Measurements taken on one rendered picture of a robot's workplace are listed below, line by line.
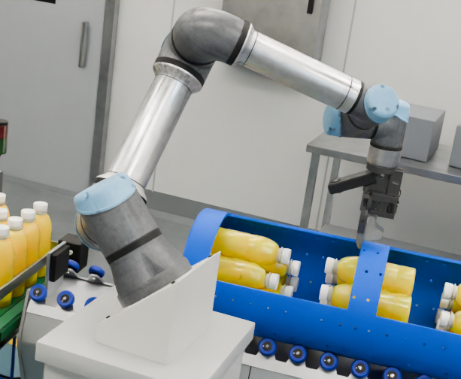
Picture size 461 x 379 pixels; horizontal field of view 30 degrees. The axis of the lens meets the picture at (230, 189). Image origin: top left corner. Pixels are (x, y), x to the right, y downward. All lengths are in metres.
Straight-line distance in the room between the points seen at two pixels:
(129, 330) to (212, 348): 0.17
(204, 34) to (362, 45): 3.56
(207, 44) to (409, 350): 0.83
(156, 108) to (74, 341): 0.51
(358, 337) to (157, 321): 0.62
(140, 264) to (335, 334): 0.61
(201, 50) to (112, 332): 0.59
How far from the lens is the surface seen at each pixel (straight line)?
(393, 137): 1.98
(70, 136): 6.01
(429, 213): 5.37
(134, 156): 1.77
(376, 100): 1.80
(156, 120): 1.79
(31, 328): 2.27
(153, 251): 1.59
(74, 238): 2.52
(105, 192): 1.59
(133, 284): 1.58
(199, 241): 2.05
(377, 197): 2.01
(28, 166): 6.24
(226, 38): 1.74
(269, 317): 2.04
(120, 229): 1.59
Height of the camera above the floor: 1.91
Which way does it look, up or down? 17 degrees down
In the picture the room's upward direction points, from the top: 8 degrees clockwise
